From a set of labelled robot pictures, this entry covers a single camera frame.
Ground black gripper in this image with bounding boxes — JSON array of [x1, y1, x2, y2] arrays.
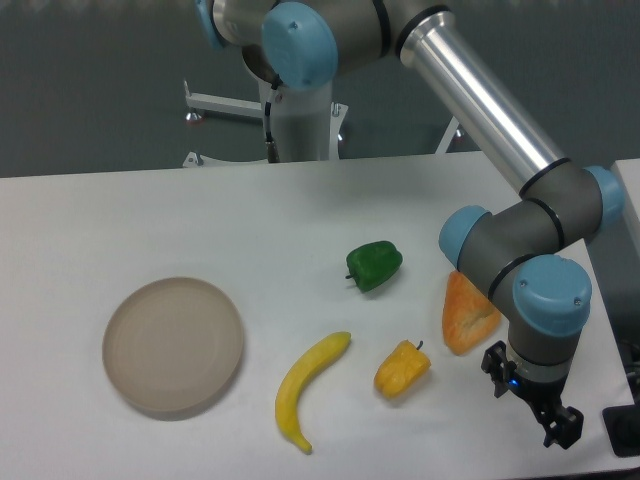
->
[[481, 341, 584, 448]]

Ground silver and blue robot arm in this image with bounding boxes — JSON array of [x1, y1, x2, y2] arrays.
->
[[195, 1, 624, 448]]

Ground yellow bell pepper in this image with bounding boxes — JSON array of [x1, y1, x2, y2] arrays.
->
[[373, 340, 431, 399]]

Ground green bell pepper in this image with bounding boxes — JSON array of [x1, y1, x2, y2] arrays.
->
[[345, 240, 403, 293]]

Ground orange bread slice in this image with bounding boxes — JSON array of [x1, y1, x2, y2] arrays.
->
[[441, 271, 502, 356]]

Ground black device at table edge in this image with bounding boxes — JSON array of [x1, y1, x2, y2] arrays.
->
[[602, 404, 639, 458]]

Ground yellow banana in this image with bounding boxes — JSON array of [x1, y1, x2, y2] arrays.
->
[[274, 331, 351, 455]]

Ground beige round plate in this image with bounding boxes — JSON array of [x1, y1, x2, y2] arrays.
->
[[102, 277, 244, 421]]

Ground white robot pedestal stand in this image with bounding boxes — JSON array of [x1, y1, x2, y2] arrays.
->
[[181, 74, 471, 169]]

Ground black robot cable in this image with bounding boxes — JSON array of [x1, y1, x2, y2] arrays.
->
[[263, 74, 284, 164]]

